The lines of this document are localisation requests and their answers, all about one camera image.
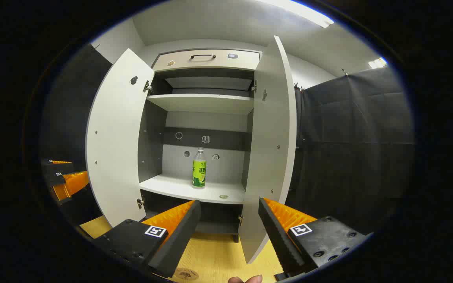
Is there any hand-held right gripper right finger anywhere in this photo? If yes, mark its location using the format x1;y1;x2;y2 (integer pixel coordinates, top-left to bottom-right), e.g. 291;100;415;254
258;197;368;276

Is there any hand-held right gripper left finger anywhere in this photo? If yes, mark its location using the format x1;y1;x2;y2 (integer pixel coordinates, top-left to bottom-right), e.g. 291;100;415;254
93;200;202;278

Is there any round wooden coaster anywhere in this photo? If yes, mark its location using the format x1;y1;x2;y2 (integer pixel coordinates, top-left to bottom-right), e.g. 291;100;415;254
173;268;200;282

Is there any green label plastic bottle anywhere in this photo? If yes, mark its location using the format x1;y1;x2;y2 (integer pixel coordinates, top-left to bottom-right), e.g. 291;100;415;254
192;147;207;189

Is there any white cabinet shelf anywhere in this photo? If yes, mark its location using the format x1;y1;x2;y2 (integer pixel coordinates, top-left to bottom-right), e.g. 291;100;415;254
139;174;247;205
146;94;254;115

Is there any white grey cabinet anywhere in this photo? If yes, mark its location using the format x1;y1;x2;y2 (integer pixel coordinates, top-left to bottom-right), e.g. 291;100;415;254
138;48;264;242

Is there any beige cabinet drawer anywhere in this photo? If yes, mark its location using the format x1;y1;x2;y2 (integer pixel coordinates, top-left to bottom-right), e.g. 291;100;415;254
152;49;261;73

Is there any black backdrop cloth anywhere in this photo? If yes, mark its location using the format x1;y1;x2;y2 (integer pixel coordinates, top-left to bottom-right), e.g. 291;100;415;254
38;42;416;236

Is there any small ceiling light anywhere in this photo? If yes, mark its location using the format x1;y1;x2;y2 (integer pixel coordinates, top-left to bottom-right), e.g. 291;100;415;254
368;57;388;70

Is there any long ceiling light panel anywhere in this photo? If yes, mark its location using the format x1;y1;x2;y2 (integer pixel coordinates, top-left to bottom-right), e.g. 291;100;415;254
256;0;335;29

